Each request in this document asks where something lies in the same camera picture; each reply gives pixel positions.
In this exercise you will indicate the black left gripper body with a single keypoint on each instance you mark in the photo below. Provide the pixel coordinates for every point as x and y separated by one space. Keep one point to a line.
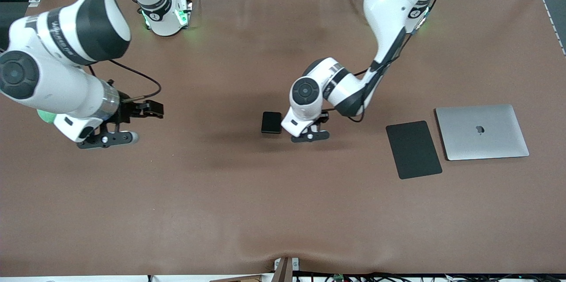
323 117

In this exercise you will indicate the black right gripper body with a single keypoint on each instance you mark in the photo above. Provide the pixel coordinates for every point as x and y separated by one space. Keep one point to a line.
128 111

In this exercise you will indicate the black phone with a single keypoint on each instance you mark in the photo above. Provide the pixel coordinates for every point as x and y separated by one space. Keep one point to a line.
270 123

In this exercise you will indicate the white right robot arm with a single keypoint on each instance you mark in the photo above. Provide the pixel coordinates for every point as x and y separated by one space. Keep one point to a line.
53 87

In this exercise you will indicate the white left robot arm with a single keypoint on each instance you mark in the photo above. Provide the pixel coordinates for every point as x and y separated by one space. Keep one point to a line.
398 3

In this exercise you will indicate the black mouse pad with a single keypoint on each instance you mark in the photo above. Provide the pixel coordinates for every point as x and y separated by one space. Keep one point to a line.
413 149

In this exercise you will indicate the green dinosaur plush toy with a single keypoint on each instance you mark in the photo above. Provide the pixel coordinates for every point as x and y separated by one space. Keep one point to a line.
46 116

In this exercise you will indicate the brown table mat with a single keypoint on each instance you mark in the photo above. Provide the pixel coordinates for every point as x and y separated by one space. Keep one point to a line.
283 207

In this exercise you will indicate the silver closed laptop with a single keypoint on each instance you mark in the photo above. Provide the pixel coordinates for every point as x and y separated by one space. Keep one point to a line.
482 140

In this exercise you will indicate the green terminal connector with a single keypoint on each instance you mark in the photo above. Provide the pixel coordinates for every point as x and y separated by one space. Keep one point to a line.
338 277

